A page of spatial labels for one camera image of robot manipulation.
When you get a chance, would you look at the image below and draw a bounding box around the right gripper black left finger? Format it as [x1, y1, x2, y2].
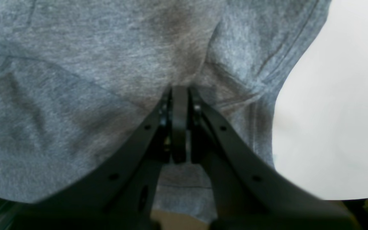
[11, 86, 189, 230]

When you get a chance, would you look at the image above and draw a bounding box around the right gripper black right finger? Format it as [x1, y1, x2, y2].
[189, 88, 360, 230]

